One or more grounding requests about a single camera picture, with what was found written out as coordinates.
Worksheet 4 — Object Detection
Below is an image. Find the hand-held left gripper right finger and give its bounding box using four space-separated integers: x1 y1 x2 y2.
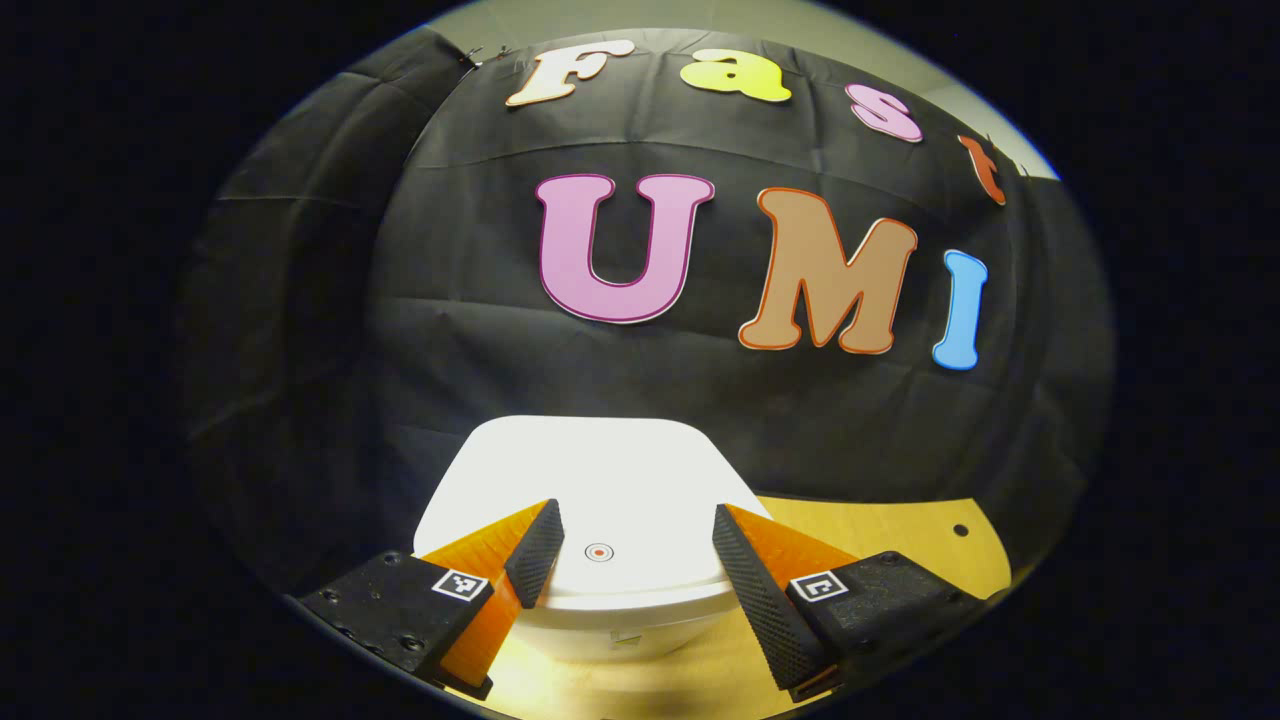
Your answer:
711 503 986 703

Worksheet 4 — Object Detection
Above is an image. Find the black backdrop cloth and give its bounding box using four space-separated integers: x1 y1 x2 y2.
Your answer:
175 25 1118 603

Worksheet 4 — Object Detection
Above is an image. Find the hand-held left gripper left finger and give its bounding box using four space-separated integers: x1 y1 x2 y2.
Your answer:
298 498 566 701

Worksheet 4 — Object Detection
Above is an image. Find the white desktop garbage bin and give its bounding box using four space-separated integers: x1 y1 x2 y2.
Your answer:
411 414 777 664

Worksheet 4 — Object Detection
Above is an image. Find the wooden desktop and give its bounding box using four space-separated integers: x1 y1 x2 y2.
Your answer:
480 495 1014 720

